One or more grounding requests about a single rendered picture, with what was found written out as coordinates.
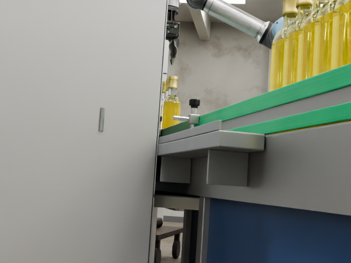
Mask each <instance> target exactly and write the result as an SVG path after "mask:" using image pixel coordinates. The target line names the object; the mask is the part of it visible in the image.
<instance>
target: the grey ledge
mask: <svg viewBox="0 0 351 263"><path fill-rule="evenodd" d="M264 147H265V135H264V134H255V133H244V132H238V131H226V130H221V120H217V121H214V122H211V123H207V124H204V125H200V126H197V127H193V128H190V129H186V130H183V131H180V132H177V133H173V134H170V135H166V136H163V137H159V145H158V153H157V168H156V182H157V174H158V162H160V161H161V170H160V182H173V183H188V184H189V183H190V175H191V158H200V157H208V162H207V179H206V184H212V185H227V186H242V187H246V186H247V174H248V156H249V153H248V152H256V151H264Z"/></svg>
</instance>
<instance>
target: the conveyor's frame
mask: <svg viewBox="0 0 351 263"><path fill-rule="evenodd" d="M248 153H249V156H248V174H247V186H246V187H242V186H227V185H212V184H206V179H207V162H208V157H200V158H191V175H190V183H189V184H188V183H173V182H160V170H161V161H160V162H158V174H157V182H156V183H155V190H157V191H162V192H170V193H178V194H186V195H194V196H200V199H210V198H218V199H226V200H234V201H242V202H250V203H255V204H263V205H271V206H279V207H287V208H295V209H303V210H311V211H318V212H327V213H334V214H343V215H347V216H351V121H349V122H343V123H337V124H331V125H325V126H319V127H313V128H306V129H300V130H294V131H288V132H284V133H278V134H272V135H266V136H265V147H264V151H256V152H248Z"/></svg>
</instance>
